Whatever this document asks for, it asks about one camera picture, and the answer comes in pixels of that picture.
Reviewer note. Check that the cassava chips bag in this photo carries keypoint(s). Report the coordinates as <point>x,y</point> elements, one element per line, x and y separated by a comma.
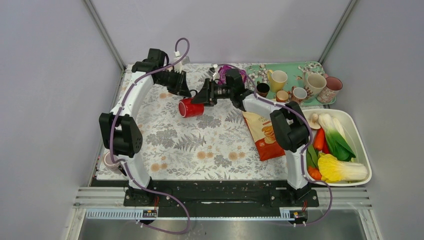
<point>263,135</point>

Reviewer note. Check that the white plastic bin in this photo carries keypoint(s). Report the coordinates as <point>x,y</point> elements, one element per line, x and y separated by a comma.
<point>352,137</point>

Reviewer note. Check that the teal and cream mug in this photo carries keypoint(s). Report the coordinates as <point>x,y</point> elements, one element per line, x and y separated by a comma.
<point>313,83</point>

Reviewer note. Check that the pale pink cup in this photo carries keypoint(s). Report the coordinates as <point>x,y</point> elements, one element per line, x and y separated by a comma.
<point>108,163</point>

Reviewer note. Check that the small orange mug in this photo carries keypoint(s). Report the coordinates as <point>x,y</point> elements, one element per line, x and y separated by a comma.
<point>282,96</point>

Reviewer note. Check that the toy napa cabbage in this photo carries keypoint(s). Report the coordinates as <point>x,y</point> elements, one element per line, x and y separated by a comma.
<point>333,170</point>

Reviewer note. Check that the toy mushroom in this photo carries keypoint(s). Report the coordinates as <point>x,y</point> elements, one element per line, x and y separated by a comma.
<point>313,121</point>

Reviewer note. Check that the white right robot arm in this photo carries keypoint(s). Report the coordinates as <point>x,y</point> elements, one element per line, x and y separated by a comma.
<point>291,130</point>

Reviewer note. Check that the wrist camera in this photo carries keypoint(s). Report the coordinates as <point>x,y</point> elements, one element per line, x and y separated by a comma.
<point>213,72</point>
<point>179,61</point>

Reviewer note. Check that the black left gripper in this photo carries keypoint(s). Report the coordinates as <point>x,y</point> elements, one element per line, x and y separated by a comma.
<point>180,87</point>

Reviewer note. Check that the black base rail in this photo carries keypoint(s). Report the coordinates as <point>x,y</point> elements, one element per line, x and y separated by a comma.
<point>219,199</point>

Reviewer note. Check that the brown butterfly mug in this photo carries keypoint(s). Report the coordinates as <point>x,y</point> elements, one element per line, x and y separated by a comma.
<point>262,89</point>

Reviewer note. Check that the red mug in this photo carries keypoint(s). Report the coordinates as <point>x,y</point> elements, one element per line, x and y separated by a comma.
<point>187,109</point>

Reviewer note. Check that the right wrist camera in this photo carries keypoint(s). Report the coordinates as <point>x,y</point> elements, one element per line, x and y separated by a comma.
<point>213,72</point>

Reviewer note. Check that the green bird-patterned tray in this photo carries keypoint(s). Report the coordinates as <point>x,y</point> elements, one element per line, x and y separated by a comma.
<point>258,72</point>

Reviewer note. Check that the toy bok choy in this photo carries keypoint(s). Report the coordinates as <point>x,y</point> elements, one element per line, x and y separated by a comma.
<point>335,140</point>

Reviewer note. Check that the small white-lined floral cup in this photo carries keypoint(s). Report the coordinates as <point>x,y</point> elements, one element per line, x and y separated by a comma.
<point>298,94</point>

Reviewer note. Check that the toy carrot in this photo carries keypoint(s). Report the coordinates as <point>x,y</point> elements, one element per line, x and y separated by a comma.
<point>314,173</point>
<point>320,140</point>

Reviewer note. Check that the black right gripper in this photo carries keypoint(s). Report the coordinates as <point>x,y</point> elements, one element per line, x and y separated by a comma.
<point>207,95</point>

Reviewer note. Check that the pink floral mug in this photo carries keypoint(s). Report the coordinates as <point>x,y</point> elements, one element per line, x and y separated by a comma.
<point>329,92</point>

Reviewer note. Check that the floral tablecloth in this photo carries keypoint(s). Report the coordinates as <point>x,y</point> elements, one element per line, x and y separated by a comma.
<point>216,145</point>

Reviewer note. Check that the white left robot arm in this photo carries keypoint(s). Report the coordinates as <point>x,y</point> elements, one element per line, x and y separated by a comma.
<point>119,130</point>

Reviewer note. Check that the yellow mug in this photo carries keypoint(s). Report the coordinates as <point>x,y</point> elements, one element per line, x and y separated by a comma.
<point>277,80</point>

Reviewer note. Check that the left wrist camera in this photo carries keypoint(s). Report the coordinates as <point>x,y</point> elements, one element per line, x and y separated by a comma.
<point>179,61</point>

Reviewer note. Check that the purple snack bag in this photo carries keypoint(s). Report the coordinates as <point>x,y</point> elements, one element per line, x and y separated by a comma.
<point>225,69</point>

